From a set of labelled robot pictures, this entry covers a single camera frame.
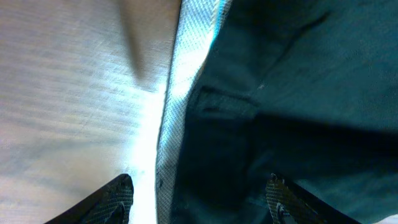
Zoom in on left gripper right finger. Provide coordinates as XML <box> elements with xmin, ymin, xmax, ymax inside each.
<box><xmin>266</xmin><ymin>173</ymin><xmax>359</xmax><ymax>224</ymax></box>

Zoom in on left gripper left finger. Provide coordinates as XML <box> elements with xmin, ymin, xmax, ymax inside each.
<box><xmin>45</xmin><ymin>174</ymin><xmax>134</xmax><ymax>224</ymax></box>

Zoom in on black shorts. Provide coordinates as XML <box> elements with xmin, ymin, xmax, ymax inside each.
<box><xmin>156</xmin><ymin>0</ymin><xmax>397</xmax><ymax>223</ymax></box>

